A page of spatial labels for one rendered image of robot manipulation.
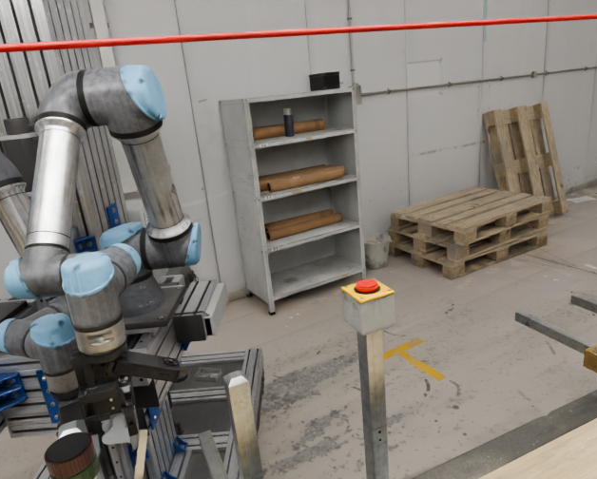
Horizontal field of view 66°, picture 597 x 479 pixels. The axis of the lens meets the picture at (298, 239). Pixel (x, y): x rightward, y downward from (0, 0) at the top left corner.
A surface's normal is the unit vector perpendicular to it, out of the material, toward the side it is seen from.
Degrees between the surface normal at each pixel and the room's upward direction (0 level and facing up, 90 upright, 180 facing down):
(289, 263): 90
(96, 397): 89
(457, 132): 90
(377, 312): 90
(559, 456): 0
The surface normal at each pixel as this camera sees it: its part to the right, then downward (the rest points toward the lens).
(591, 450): -0.10, -0.95
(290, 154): 0.50, 0.22
